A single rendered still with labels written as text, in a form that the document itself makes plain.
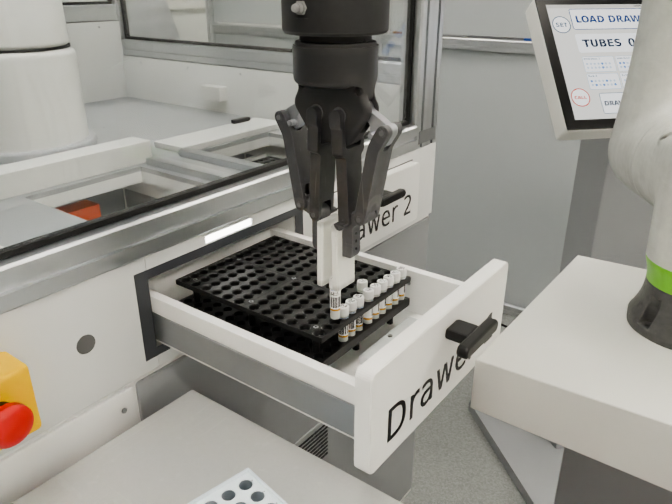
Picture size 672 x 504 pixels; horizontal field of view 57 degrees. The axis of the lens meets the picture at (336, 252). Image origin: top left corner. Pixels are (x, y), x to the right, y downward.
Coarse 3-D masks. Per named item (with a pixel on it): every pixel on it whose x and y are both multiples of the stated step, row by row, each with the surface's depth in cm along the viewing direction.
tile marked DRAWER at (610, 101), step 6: (600, 96) 124; (606, 96) 124; (612, 96) 124; (618, 96) 125; (606, 102) 124; (612, 102) 124; (618, 102) 124; (606, 108) 123; (612, 108) 123; (618, 108) 124
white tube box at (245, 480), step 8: (240, 472) 59; (248, 472) 59; (232, 480) 58; (240, 480) 58; (248, 480) 58; (256, 480) 58; (216, 488) 57; (224, 488) 57; (232, 488) 57; (240, 488) 58; (248, 488) 59; (256, 488) 57; (264, 488) 57; (200, 496) 56; (208, 496) 56; (216, 496) 56; (224, 496) 57; (232, 496) 57; (240, 496) 56; (248, 496) 56; (256, 496) 57; (264, 496) 57; (272, 496) 56
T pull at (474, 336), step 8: (456, 320) 63; (488, 320) 63; (496, 320) 63; (448, 328) 61; (456, 328) 61; (464, 328) 61; (472, 328) 61; (480, 328) 61; (488, 328) 61; (496, 328) 63; (448, 336) 61; (456, 336) 61; (464, 336) 60; (472, 336) 60; (480, 336) 60; (488, 336) 61; (464, 344) 58; (472, 344) 59; (480, 344) 60; (456, 352) 58; (464, 352) 58; (472, 352) 59
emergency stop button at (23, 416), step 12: (0, 408) 52; (12, 408) 53; (24, 408) 54; (0, 420) 52; (12, 420) 52; (24, 420) 53; (0, 432) 52; (12, 432) 53; (24, 432) 54; (0, 444) 52; (12, 444) 53
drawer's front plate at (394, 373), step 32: (480, 288) 67; (416, 320) 60; (448, 320) 62; (480, 320) 69; (384, 352) 54; (416, 352) 57; (448, 352) 64; (480, 352) 72; (384, 384) 53; (416, 384) 59; (448, 384) 66; (384, 416) 55; (416, 416) 61; (384, 448) 57
